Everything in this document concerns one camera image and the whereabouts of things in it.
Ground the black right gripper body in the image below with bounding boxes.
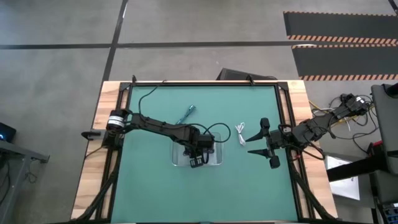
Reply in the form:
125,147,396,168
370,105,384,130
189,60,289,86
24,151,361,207
259,117,295,170

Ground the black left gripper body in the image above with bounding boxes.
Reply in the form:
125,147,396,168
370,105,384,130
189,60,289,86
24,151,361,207
182,133,216,164

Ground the long white cable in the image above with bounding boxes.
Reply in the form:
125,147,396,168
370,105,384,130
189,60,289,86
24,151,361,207
234,122,247,147

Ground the clear plastic container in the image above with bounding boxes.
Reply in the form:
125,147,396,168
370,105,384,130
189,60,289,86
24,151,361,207
172,132,224,167

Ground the green table mat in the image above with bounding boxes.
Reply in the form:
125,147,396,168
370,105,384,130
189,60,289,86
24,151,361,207
111,85,299,222

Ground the black case behind table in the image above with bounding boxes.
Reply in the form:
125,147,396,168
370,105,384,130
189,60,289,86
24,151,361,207
216,68,279,82

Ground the white paper sheet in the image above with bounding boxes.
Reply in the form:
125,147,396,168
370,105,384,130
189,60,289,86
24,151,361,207
323,154,361,201

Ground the black stand beam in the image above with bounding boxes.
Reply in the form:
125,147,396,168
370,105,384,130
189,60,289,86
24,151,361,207
326,157,389,183

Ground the red clamp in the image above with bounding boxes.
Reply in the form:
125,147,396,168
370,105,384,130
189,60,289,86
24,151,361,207
368,140,383,156

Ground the black hazard-striped floor mat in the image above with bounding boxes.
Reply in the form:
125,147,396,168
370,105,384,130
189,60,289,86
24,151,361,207
283,11,398,45
291,44,398,82

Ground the grey equipment panel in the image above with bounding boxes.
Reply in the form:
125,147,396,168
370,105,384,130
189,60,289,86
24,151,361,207
371,83,398,175

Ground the black control box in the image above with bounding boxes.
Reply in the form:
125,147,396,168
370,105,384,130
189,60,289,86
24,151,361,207
381,203,398,224

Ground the grey metal side table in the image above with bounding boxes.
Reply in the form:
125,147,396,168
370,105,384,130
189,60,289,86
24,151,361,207
0,139,50,224

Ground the black device with blue light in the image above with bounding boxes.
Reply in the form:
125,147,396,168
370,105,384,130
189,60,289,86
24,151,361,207
0,122,17,143

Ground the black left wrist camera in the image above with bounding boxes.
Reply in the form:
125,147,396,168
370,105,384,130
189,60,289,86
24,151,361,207
198,134,215,149

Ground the black wrist camera cable loop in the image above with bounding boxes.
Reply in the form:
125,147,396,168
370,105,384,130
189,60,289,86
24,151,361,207
198,122,231,144

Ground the teal bundled cable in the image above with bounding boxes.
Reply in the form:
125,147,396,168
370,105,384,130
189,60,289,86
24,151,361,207
176,105,197,125

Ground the black aluminium table frame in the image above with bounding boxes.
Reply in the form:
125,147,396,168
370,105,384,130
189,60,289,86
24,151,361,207
70,76,338,224

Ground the black left arm base cable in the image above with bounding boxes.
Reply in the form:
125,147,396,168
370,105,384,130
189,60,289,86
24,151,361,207
137,80,167,114

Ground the black floor cable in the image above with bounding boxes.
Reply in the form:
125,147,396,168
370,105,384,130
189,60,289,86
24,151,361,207
329,95,379,146

